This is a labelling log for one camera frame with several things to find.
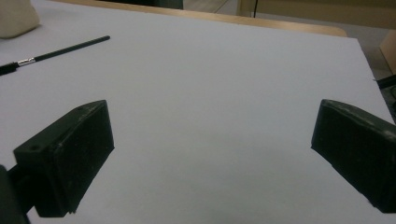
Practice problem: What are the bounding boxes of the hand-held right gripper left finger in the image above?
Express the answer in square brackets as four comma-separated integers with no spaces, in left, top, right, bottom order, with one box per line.
[12,99,116,218]

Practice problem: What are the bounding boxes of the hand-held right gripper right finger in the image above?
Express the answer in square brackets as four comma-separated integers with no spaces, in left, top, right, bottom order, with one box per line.
[310,99,396,215]

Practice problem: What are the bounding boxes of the dark object at table side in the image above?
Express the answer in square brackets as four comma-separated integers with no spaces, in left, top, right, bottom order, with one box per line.
[375,74,396,91]

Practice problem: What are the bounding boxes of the black pencil with metal band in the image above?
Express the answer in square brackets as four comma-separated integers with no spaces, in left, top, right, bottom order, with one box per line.
[0,35,111,77]

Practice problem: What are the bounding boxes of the cream cloth pouch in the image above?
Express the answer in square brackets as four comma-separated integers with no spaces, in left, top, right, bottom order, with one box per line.
[0,0,41,40]

